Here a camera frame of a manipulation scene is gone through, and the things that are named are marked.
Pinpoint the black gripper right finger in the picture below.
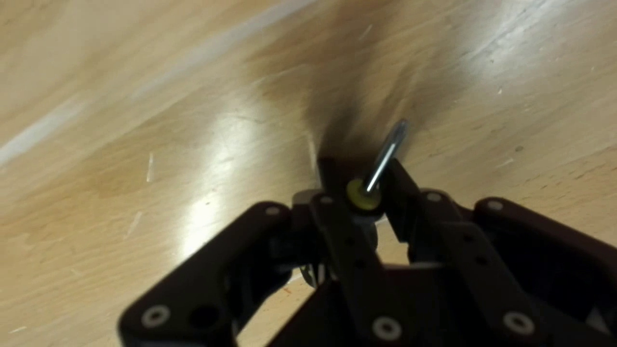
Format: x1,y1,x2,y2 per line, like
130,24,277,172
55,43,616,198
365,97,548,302
385,163,617,347

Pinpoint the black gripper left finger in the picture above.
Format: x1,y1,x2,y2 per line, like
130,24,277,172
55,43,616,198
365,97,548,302
117,190,388,347

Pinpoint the black yellow stubby screwdriver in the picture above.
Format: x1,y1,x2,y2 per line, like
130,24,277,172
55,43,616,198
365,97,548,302
317,120,410,215

